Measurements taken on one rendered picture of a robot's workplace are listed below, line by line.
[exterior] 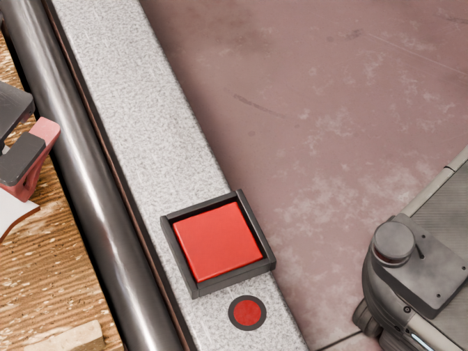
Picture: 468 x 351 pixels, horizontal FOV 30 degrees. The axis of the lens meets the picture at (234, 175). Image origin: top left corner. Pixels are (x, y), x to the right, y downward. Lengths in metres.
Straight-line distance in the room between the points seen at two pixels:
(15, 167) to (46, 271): 0.10
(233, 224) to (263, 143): 1.18
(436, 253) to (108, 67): 0.80
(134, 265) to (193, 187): 0.09
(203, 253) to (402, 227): 0.78
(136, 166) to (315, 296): 1.00
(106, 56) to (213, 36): 1.24
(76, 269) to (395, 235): 0.82
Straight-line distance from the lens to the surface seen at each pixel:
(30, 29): 0.90
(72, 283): 0.72
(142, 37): 0.88
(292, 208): 1.83
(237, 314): 0.72
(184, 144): 0.80
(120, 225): 0.76
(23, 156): 0.68
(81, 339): 0.67
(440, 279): 1.49
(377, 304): 1.52
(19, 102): 0.69
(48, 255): 0.73
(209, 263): 0.73
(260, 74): 2.03
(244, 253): 0.73
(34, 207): 0.75
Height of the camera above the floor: 1.58
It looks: 58 degrees down
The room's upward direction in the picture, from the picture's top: 3 degrees clockwise
